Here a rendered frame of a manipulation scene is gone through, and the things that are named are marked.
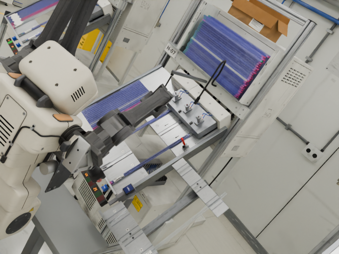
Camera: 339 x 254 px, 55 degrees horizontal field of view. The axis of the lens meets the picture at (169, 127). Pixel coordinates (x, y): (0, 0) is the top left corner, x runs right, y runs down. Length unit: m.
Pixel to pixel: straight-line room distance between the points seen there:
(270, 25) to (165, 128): 0.92
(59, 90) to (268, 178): 2.63
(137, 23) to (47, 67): 1.97
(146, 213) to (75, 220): 0.51
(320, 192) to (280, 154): 0.49
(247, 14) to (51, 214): 1.67
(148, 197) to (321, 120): 1.81
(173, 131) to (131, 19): 1.35
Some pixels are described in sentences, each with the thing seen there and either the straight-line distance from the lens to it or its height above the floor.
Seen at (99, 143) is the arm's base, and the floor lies 1.22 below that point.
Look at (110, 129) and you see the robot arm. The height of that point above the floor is 1.25.
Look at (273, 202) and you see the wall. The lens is 3.35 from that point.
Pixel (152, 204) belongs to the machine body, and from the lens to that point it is 1.97.
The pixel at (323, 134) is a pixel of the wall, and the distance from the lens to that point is 3.15.
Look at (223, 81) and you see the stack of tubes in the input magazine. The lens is 1.83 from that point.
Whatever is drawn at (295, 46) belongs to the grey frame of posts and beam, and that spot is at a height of 1.76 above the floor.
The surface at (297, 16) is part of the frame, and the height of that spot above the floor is 1.88.
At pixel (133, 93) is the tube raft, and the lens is 2.08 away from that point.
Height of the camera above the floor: 1.75
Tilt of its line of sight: 22 degrees down
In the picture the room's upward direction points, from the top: 32 degrees clockwise
